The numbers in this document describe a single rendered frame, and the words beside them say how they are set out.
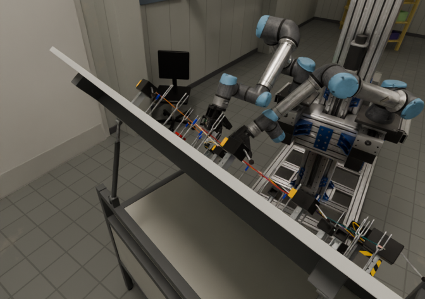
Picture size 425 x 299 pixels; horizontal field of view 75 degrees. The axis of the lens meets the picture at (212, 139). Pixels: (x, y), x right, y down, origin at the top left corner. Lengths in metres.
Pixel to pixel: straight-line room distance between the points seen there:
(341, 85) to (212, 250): 0.97
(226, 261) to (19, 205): 2.14
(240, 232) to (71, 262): 1.43
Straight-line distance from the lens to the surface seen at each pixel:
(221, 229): 1.47
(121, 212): 1.32
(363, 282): 0.41
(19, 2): 2.73
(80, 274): 2.40
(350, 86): 1.43
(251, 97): 1.32
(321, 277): 0.46
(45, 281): 2.47
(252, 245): 1.44
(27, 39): 2.78
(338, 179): 2.85
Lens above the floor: 1.99
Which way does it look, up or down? 37 degrees down
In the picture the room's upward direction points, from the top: 3 degrees clockwise
